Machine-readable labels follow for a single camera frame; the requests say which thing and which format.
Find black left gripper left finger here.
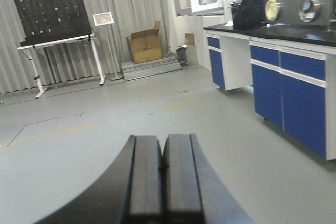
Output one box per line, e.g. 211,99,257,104
39,135,163,223

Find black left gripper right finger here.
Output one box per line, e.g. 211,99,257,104
163,134,254,223

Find metal grating pallet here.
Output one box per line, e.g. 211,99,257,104
121,53,182,81

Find grey metal bin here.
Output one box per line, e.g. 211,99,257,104
176,44,198,66

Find open cardboard box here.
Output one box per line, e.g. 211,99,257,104
128,21,163,63

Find small cardboard box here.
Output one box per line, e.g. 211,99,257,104
184,33,194,45

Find blue lab bench cabinets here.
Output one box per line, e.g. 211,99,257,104
205,24,335,160

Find sign holder floor stand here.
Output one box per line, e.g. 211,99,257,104
92,12,123,81

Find white adjustable stand table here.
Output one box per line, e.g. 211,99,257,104
16,33,106,99

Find black pegboard with parts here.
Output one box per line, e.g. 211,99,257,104
14,0,91,46

